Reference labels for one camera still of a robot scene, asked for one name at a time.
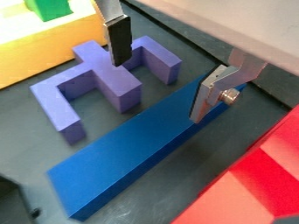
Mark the green bar block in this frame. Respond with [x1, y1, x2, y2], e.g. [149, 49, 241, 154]
[24, 0, 72, 22]

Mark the blue bar block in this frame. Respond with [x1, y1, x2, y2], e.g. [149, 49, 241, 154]
[47, 73, 249, 221]

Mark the red comb-shaped block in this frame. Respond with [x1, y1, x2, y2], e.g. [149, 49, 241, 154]
[173, 106, 299, 224]

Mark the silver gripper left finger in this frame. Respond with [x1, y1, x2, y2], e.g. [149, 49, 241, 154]
[95, 0, 133, 67]

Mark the yellow slotted board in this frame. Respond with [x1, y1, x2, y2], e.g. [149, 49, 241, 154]
[0, 0, 107, 89]

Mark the purple comb-shaped block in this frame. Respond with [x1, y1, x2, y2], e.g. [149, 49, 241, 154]
[31, 36, 182, 144]

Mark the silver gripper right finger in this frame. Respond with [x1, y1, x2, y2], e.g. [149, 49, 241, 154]
[190, 48, 267, 123]

